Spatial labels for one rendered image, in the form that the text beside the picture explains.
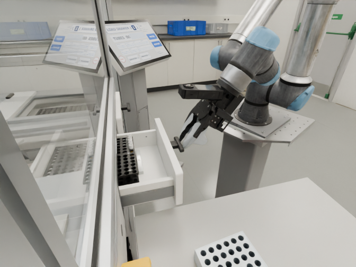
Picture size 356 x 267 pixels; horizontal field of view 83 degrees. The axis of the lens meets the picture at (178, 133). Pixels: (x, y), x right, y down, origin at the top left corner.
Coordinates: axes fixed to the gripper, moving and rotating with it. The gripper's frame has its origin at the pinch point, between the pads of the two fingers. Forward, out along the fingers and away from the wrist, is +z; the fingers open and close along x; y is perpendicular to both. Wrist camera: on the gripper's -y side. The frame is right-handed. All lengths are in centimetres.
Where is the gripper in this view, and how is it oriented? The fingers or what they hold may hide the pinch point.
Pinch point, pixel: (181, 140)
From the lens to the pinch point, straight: 58.6
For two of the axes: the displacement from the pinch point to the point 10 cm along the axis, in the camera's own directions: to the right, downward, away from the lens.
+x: -2.7, -5.0, 8.3
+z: -5.5, 7.8, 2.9
